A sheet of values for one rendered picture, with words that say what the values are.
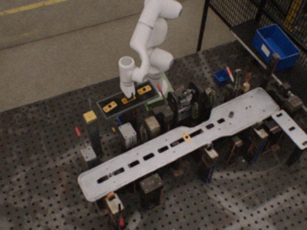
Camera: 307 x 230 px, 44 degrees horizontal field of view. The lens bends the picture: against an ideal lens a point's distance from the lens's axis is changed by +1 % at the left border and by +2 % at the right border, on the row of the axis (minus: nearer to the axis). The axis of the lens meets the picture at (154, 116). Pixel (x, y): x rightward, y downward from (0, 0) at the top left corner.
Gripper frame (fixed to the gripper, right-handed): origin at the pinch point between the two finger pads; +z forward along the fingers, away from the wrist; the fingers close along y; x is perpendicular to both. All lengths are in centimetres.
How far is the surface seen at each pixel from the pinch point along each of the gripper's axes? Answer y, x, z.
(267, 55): 13, 104, 10
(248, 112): 40, 67, 19
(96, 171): 25.2, -37.2, 18.8
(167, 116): 18.7, 17.2, 11.1
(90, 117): -0.6, -26.1, 2.7
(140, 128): 19.5, -3.0, 8.2
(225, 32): -98, 181, 118
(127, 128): 15.5, -10.0, 7.7
